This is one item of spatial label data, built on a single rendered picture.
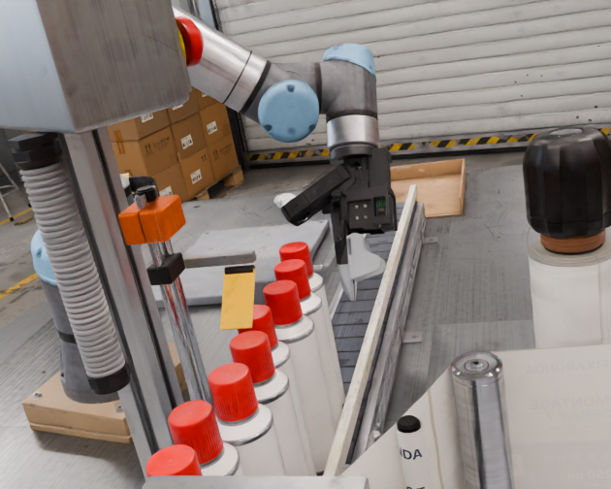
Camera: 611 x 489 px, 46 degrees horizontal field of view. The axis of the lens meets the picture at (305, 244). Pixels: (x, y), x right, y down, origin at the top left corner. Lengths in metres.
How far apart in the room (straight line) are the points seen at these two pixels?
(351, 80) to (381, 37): 4.13
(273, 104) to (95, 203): 0.30
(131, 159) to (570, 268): 3.91
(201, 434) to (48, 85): 0.26
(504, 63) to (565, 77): 0.39
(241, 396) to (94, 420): 0.49
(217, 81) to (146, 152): 3.57
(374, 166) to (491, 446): 0.54
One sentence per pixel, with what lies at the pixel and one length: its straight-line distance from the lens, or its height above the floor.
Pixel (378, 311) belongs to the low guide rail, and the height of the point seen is 0.91.
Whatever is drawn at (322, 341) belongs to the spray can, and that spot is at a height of 1.00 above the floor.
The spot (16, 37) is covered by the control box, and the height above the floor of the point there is 1.35.
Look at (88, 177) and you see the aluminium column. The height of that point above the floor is 1.23.
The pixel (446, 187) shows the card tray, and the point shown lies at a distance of 1.73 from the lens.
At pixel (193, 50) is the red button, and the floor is 1.32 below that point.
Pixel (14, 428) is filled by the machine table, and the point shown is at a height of 0.83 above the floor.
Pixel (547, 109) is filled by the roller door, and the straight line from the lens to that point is 5.01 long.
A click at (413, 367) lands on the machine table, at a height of 0.83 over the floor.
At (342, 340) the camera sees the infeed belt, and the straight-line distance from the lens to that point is 1.01.
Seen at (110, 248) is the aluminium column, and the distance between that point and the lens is 0.68.
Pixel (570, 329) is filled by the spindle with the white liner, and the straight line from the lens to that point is 0.74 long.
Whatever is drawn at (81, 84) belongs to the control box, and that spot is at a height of 1.32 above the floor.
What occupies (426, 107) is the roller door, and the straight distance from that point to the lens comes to 5.16.
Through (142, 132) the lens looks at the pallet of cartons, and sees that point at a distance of 4.43.
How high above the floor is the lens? 1.35
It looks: 20 degrees down
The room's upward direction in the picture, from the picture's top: 11 degrees counter-clockwise
